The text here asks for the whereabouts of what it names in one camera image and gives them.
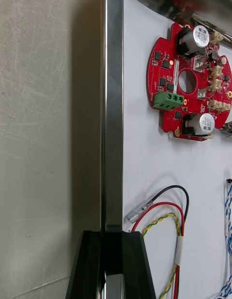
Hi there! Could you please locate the steel tray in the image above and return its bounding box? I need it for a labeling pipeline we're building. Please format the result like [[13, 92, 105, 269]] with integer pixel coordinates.
[[100, 0, 232, 299]]

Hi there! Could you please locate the red green-yellow wire harness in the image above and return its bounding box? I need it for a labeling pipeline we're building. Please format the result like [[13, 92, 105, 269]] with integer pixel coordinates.
[[125, 185, 190, 299]]

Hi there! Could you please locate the round red circuit board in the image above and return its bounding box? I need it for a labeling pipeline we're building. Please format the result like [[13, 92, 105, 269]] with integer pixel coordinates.
[[147, 22, 232, 142]]

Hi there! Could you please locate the blue-white twisted wire harness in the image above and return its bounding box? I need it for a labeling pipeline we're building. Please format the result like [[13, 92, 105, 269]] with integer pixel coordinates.
[[221, 178, 232, 299]]

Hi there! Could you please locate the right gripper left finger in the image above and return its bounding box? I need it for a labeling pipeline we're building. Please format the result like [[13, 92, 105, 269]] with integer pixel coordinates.
[[65, 230, 106, 299]]

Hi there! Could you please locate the white paper sheet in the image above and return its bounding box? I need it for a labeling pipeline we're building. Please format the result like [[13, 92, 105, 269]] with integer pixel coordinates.
[[122, 0, 232, 299]]

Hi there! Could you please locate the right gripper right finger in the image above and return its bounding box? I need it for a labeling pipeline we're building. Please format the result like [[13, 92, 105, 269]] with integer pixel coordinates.
[[100, 230, 157, 299]]

